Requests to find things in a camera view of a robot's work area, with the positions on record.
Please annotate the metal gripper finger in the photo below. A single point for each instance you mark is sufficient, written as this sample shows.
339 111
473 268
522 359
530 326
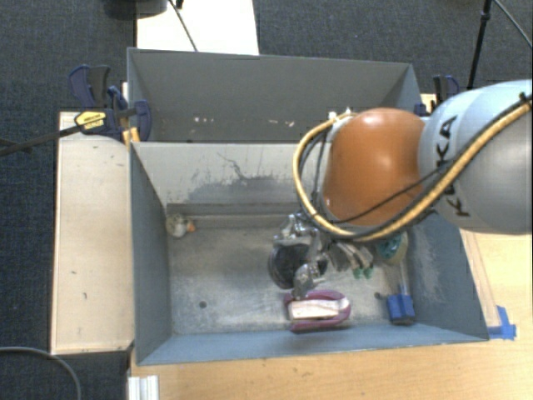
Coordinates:
305 279
295 228

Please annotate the black round object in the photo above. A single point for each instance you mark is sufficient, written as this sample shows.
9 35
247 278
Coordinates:
287 265

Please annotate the maroon and cream curved object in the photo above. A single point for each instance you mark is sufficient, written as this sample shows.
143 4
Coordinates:
318 311

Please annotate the teal round object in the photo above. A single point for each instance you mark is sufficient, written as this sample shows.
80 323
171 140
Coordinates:
391 249

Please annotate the grey metal bin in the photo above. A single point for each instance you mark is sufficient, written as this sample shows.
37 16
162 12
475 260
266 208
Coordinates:
233 273

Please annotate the pale wood board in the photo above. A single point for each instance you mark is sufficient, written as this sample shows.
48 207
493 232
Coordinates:
91 244

